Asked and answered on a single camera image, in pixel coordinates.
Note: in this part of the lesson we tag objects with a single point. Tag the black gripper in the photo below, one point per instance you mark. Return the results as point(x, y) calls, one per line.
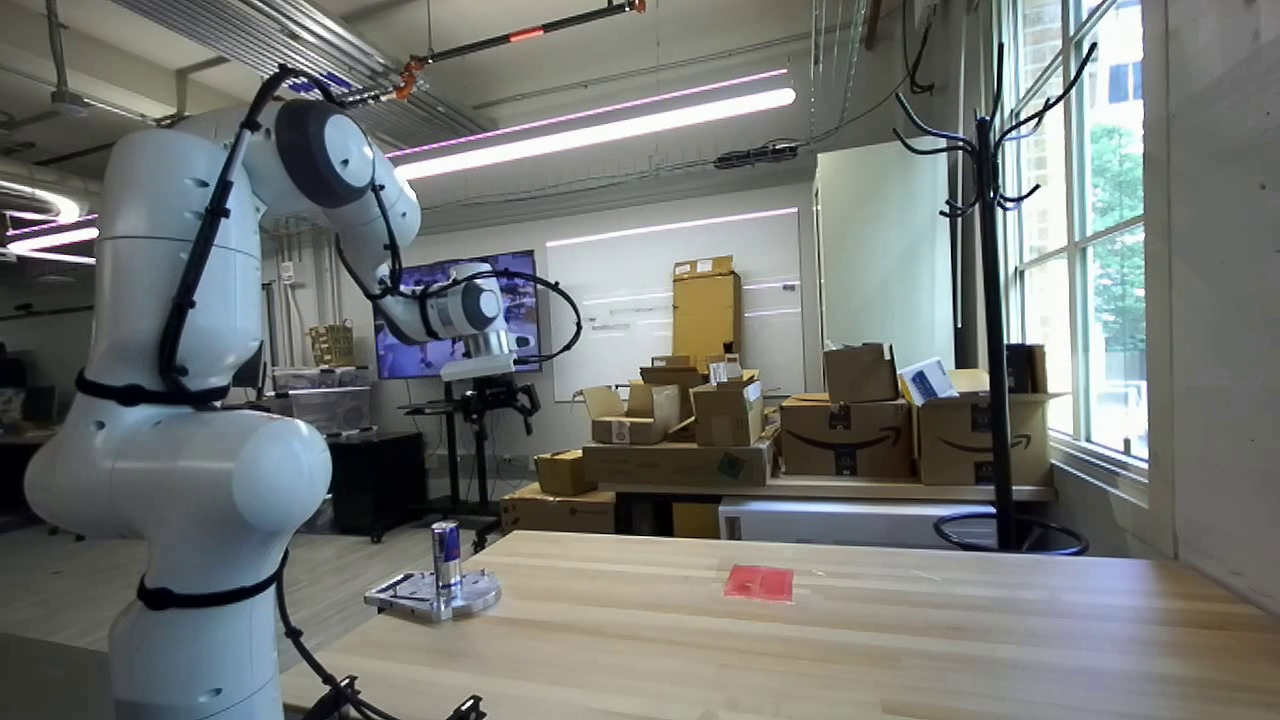
point(496, 395)

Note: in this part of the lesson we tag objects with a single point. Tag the blue silver energy drink can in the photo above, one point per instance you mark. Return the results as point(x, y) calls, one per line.
point(447, 555)

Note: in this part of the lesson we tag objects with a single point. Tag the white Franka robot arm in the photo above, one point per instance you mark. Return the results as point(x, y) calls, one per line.
point(172, 482)

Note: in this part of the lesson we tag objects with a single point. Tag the black TV stand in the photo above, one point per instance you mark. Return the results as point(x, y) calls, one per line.
point(452, 465)

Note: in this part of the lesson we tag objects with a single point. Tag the small low cardboard box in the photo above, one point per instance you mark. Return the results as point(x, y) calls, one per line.
point(564, 475)

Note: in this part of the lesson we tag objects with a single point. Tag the low wooden platform bench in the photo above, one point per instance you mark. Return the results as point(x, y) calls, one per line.
point(561, 511)

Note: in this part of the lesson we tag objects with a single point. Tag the black cabinet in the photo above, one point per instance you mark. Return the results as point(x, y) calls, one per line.
point(379, 482)

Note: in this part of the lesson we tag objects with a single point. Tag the long flat cardboard box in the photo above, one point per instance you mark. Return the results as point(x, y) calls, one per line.
point(672, 465)

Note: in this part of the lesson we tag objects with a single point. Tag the medium open cardboard box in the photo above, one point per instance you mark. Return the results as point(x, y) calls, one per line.
point(727, 418)

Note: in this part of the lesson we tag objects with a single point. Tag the red rectangular block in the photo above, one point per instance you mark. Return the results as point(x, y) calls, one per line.
point(760, 581)

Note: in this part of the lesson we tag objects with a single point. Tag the long ceiling light strip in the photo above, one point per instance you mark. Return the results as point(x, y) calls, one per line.
point(602, 126)

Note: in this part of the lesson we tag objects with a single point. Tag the Amazon cardboard box dark tape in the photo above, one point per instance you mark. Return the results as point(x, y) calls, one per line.
point(847, 442)

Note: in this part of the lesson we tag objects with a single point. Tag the small cardboard box tilted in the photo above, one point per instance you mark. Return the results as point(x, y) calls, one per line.
point(860, 372)

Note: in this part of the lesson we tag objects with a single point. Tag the white flat panel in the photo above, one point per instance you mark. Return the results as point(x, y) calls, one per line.
point(854, 523)

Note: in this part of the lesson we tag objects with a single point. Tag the red ceiling pipe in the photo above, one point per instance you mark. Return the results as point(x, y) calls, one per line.
point(535, 31)

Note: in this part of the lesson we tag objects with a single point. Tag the white partition panel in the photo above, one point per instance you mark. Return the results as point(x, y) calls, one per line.
point(886, 261)

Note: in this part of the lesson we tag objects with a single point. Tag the white blue product box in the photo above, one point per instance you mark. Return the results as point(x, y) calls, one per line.
point(928, 379)

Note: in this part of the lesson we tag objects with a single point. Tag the Amazon cardboard box light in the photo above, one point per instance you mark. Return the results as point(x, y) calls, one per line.
point(957, 442)

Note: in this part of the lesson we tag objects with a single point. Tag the black coat rack stand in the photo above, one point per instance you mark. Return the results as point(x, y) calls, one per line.
point(992, 334)

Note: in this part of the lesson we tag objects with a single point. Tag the large paned window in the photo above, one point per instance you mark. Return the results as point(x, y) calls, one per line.
point(1083, 242)

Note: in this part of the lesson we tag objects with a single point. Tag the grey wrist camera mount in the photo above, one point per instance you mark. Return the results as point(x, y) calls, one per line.
point(477, 367)

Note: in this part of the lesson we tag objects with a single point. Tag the wall mounted TV screen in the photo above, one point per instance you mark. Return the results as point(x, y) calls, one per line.
point(520, 302)

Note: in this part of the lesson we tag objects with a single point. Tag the white wall whiteboard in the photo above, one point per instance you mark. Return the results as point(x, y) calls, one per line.
point(625, 304)

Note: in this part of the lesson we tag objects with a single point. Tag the flat metal bracket plate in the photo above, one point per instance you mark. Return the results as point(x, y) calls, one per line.
point(427, 603)

